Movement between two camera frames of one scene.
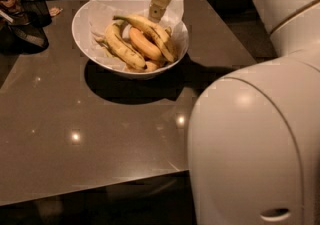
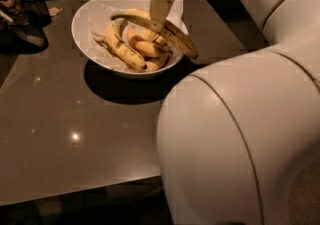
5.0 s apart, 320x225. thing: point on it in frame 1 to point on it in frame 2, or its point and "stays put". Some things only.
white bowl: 113,35 stays put
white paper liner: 103,10 stays put
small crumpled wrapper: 54,11 stays put
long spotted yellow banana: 163,37 to 143,16
